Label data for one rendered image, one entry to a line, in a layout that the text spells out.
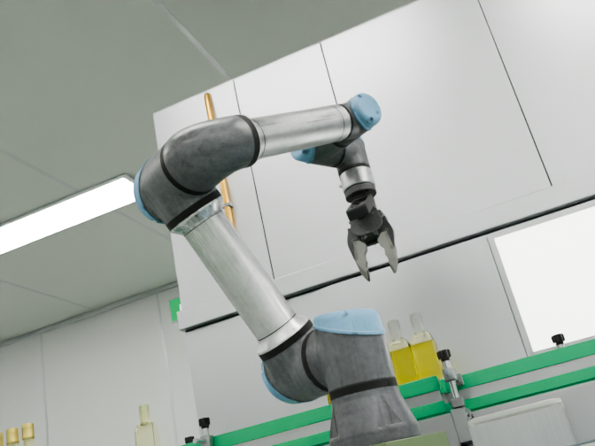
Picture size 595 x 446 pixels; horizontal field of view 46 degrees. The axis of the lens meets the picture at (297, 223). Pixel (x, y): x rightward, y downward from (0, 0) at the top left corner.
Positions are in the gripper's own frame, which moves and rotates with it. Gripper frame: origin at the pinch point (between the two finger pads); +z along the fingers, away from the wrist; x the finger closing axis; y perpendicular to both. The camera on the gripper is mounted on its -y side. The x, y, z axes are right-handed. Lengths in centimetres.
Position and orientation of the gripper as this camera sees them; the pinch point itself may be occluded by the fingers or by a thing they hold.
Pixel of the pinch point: (379, 271)
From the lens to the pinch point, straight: 148.9
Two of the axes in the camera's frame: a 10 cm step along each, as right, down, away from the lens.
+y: 3.7, 3.0, 8.8
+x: -9.1, 3.2, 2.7
